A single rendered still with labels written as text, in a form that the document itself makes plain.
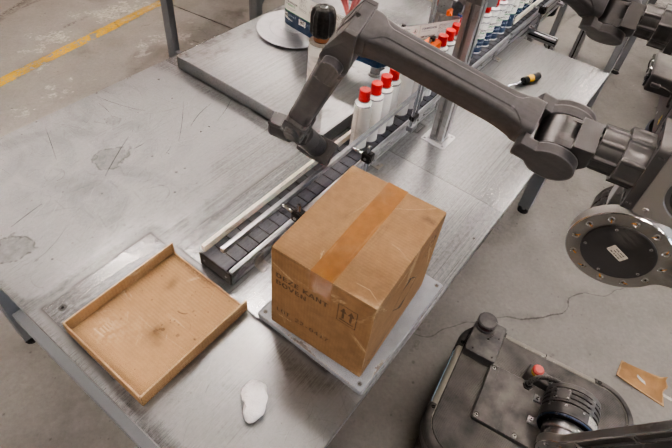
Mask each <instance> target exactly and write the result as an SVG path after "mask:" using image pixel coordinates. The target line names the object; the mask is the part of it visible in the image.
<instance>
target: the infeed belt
mask: <svg viewBox="0 0 672 448"><path fill-rule="evenodd" d="M509 34H510V33H508V32H506V31H504V34H503V35H498V36H497V39H496V41H490V42H489V46H488V47H487V48H481V52H480V54H478V55H473V57H472V60H471V61H470V63H469V65H470V66H472V65H473V64H475V63H476V62H477V61H478V60H479V59H480V58H482V57H483V56H484V55H485V54H486V53H488V52H489V51H490V50H491V49H492V48H494V47H495V46H496V45H497V44H498V43H499V42H501V41H502V40H503V39H504V38H505V37H507V36H508V35H509ZM437 95H438V94H436V93H435V92H433V91H431V95H430V96H429V97H423V100H422V102H421V103H420V107H419V110H420V109H421V108H422V107H424V106H425V105H426V104H427V103H428V102H429V101H431V100H432V99H433V98H434V97H435V96H437ZM411 114H412V110H408V111H407V115H406V116H404V117H398V116H394V120H393V125H392V126H390V127H386V130H385V133H384V134H383V135H377V139H376V141H375V142H373V143H366V147H365V148H364V149H363V150H361V151H363V152H364V151H365V150H366V149H367V147H368V145H371V146H372V148H371V150H373V149H374V148H375V147H376V146H377V145H378V144H380V143H381V142H382V141H383V140H384V139H386V138H387V137H388V136H389V135H390V134H392V133H393V132H394V131H395V130H396V129H397V128H399V127H400V126H401V125H402V124H403V123H405V122H406V121H407V120H408V119H409V116H410V115H411ZM349 142H350V139H348V140H347V141H346V142H344V143H343V144H342V145H341V146H339V148H338V149H337V151H336V152H334V154H333V155H332V157H331V159H332V158H333V157H334V156H336V155H337V154H338V153H339V152H341V151H342V150H343V149H344V148H346V147H347V146H348V145H349ZM331 159H330V160H331ZM359 160H361V155H360V154H358V153H356V152H354V151H353V150H351V151H350V152H349V153H348V154H346V155H345V156H344V157H343V158H341V159H340V160H339V161H338V162H336V163H335V164H334V165H333V166H332V167H330V168H329V169H328V170H327V171H325V172H324V173H323V174H322V175H320V176H319V177H318V178H317V179H315V180H314V181H313V182H312V183H311V184H309V185H308V186H307V187H306V188H304V189H303V190H302V191H301V192H299V193H298V194H297V195H296V196H294V197H293V198H292V199H291V200H290V201H288V202H287V203H286V205H287V206H289V207H290V208H292V209H295V208H297V204H301V208H302V209H303V208H304V207H305V206H306V205H307V204H308V203H310V202H311V201H312V200H313V199H314V198H316V197H317V196H318V195H319V194H320V193H322V192H323V191H324V190H325V189H326V188H327V187H329V186H330V185H331V184H332V183H333V182H335V181H336V180H337V179H338V178H339V177H341V176H342V175H343V174H344V173H345V172H346V171H348V170H349V169H350V168H351V167H352V166H354V165H355V164H356V163H357V162H358V161H359ZM322 166H323V165H322V164H320V163H318V164H316V165H315V166H314V167H313V168H311V169H310V170H309V171H308V172H306V173H305V174H304V175H302V176H301V177H300V178H299V179H297V180H296V181H295V182H294V183H292V184H291V185H290V186H288V187H287V188H286V189H285V190H283V191H282V192H281V193H280V194H278V195H277V196H276V197H274V198H273V199H272V200H271V201H269V202H268V203H267V204H266V205H264V206H263V207H262V208H260V209H259V210H258V211H257V212H255V213H254V214H253V215H252V216H250V217H249V218H248V219H246V220H245V221H244V222H243V223H241V224H240V225H239V226H237V227H236V228H235V229H234V230H232V231H231V232H230V233H229V234H227V235H226V236H225V237H223V238H222V239H221V240H220V241H218V242H217V243H216V244H215V246H214V245H213V246H212V247H211V248H209V249H208V250H207V251H206V252H203V253H202V254H203V255H204V256H205V257H207V258H208V259H209V260H211V261H212V262H213V263H215V264H216V265H217V266H219V267H220V268H221V269H223V270H224V271H225V272H227V271H228V272H229V270H230V269H231V268H233V267H234V266H235V265H236V264H237V263H238V262H240V261H241V260H242V259H243V258H244V257H246V256H247V255H248V254H249V253H250V252H252V251H253V250H254V249H255V248H256V247H257V246H259V245H260V244H261V243H262V242H263V241H265V240H266V239H267V238H268V237H269V236H271V235H272V234H273V233H274V232H275V231H276V230H278V229H279V228H280V227H281V226H282V225H284V224H285V223H286V222H287V221H288V220H290V219H291V213H290V212H288V211H287V210H285V209H283V208H282V207H281V208H280V209H278V210H277V211H276V212H275V213H274V214H272V215H271V216H270V217H269V218H267V219H266V220H265V221H264V222H262V223H261V224H260V225H259V226H257V227H256V228H255V229H254V230H253V231H251V232H250V233H249V234H248V235H246V236H245V237H244V238H243V239H241V240H240V241H239V242H238V243H237V244H235V245H234V246H233V247H232V248H230V249H229V250H228V251H227V252H225V253H222V252H221V251H220V247H221V246H223V245H224V244H225V243H226V242H228V241H229V240H230V239H231V238H233V237H234V236H235V235H236V234H238V233H239V232H240V231H241V230H243V229H244V228H245V227H246V226H248V225H249V224H250V223H251V222H253V221H254V220H255V219H256V218H258V217H259V216H260V215H261V214H263V213H264V212H265V211H267V210H268V209H269V208H270V207H272V206H273V205H274V204H275V203H277V202H278V201H279V200H280V199H282V198H283V197H284V196H285V195H287V194H288V193H289V192H290V191H292V190H293V189H294V188H295V187H297V186H298V185H299V184H300V183H302V182H303V181H304V180H305V179H307V178H308V177H309V176H310V175H312V174H313V173H314V172H315V171H317V170H318V169H319V168H321V167H322Z"/></svg>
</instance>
